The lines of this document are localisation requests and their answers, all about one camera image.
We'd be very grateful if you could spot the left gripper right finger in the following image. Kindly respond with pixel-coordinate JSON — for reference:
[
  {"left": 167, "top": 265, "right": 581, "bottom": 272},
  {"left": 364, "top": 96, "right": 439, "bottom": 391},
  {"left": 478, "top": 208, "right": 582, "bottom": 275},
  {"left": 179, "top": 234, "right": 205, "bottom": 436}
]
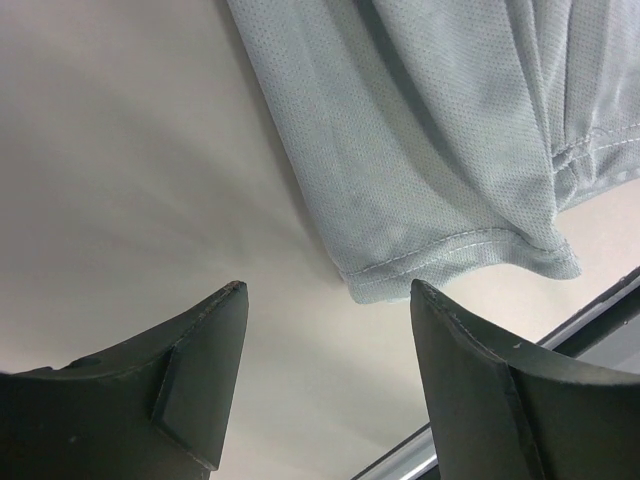
[{"left": 410, "top": 280, "right": 639, "bottom": 479}]

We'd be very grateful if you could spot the dark grey t shirt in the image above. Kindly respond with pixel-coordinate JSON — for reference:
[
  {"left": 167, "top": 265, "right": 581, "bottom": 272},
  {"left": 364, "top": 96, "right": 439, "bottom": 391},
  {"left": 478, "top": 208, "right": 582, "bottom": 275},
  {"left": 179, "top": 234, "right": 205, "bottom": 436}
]
[{"left": 229, "top": 1, "right": 639, "bottom": 304}]

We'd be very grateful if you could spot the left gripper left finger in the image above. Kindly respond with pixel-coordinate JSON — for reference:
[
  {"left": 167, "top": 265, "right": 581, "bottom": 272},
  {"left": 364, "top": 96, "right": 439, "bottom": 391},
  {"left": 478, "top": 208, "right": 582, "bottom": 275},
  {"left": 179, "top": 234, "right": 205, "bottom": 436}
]
[{"left": 1, "top": 281, "right": 248, "bottom": 479}]

